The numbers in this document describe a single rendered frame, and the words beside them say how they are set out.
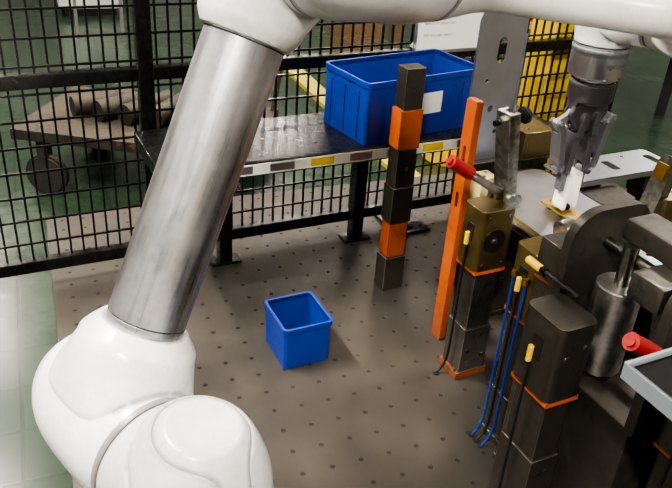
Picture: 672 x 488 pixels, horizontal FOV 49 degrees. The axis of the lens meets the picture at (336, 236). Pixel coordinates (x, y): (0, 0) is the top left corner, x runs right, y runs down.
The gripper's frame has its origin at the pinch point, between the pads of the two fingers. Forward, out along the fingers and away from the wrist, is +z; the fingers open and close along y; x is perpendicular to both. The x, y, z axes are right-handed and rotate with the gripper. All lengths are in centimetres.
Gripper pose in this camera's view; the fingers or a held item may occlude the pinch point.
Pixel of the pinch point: (567, 188)
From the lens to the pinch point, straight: 138.5
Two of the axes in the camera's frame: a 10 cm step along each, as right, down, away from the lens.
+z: -0.6, 8.7, 4.9
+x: -4.3, -4.6, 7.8
